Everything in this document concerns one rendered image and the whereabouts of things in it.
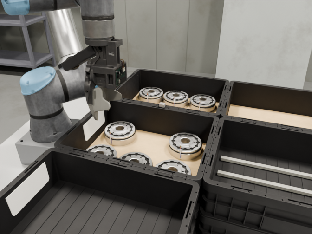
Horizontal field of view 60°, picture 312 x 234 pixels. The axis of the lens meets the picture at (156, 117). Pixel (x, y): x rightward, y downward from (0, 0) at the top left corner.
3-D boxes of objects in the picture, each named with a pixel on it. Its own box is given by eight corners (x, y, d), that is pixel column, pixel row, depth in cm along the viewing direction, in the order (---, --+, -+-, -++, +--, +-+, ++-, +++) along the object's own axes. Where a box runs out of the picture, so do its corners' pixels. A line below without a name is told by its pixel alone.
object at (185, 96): (161, 101, 108) (161, 100, 108) (166, 90, 117) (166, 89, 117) (186, 103, 107) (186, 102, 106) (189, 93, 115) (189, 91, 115)
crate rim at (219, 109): (106, 102, 97) (105, 97, 95) (138, 73, 121) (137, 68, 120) (218, 122, 85) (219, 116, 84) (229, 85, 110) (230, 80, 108)
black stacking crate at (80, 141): (60, 179, 77) (51, 147, 71) (108, 126, 101) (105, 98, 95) (196, 217, 66) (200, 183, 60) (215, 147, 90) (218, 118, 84)
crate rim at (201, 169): (52, 152, 72) (50, 146, 71) (106, 103, 97) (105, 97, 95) (200, 189, 61) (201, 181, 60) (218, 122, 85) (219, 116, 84)
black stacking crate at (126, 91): (108, 125, 102) (106, 98, 96) (139, 92, 126) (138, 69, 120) (215, 146, 90) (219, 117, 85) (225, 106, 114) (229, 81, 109)
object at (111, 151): (74, 163, 76) (74, 161, 76) (93, 143, 84) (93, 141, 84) (106, 171, 73) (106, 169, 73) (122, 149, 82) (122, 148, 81)
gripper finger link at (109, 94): (121, 113, 76) (116, 86, 70) (102, 110, 78) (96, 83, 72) (126, 107, 78) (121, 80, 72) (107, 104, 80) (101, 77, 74)
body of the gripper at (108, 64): (114, 93, 66) (111, 42, 60) (83, 88, 68) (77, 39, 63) (127, 82, 72) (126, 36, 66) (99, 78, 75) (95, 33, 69)
